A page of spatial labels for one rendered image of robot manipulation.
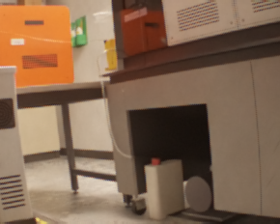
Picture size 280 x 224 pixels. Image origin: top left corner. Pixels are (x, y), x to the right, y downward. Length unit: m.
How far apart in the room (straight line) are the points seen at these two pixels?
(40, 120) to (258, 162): 3.81
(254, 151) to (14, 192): 0.81
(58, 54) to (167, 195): 0.90
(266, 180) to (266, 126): 0.19
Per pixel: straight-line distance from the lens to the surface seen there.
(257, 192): 1.40
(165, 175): 1.92
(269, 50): 1.33
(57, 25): 2.07
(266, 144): 1.34
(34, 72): 1.97
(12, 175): 0.99
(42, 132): 4.91
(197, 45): 1.65
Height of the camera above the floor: 0.57
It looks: 1 degrees down
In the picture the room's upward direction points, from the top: 6 degrees counter-clockwise
